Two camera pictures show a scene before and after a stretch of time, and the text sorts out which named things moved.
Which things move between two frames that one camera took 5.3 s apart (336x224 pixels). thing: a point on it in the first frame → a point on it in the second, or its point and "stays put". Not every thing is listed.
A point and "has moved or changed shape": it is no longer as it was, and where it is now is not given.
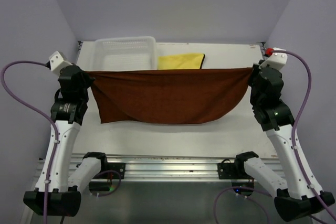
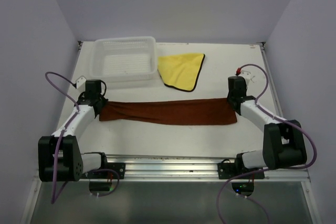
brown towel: (161, 96) has moved or changed shape
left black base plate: (118, 167) stays put
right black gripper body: (253, 77) → (229, 97)
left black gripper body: (87, 82) → (103, 100)
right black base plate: (232, 171) stays put
